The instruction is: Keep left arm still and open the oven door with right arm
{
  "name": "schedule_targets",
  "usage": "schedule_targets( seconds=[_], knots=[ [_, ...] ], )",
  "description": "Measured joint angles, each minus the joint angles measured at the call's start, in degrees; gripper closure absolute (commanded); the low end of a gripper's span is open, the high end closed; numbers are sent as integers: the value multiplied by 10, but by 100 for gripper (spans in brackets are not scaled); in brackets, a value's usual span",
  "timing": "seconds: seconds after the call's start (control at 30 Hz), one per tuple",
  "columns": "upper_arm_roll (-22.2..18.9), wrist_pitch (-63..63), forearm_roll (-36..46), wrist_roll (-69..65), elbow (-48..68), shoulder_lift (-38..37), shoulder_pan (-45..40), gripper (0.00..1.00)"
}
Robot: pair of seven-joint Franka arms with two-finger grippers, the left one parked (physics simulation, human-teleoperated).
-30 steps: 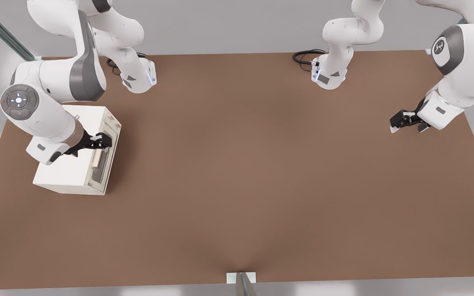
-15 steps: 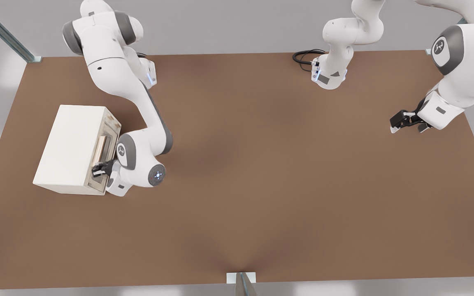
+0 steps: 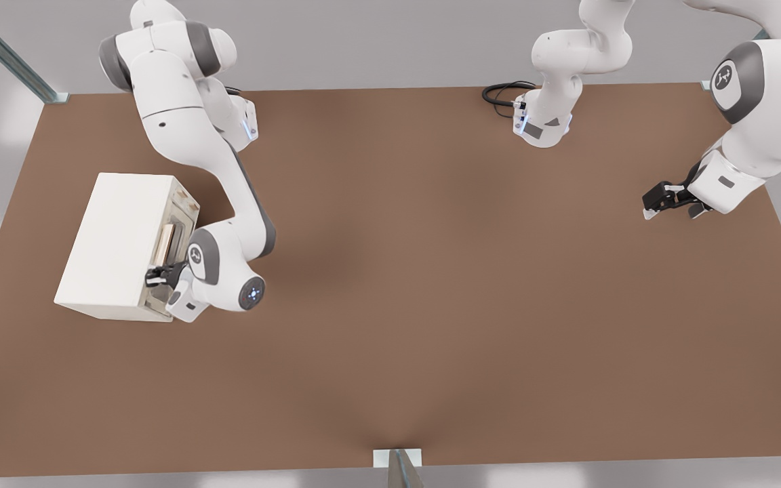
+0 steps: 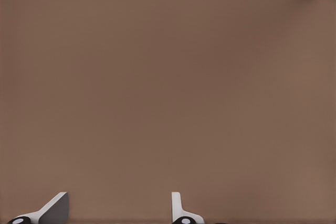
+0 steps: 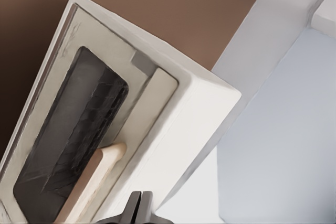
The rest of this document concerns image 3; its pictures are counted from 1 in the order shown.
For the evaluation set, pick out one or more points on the oven door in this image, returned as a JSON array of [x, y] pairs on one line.
[[184, 207]]

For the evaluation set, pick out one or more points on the white oven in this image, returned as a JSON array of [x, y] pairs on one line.
[[116, 244]]

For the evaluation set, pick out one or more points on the silver frame post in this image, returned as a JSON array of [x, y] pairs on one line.
[[4, 51], [705, 85], [401, 468]]

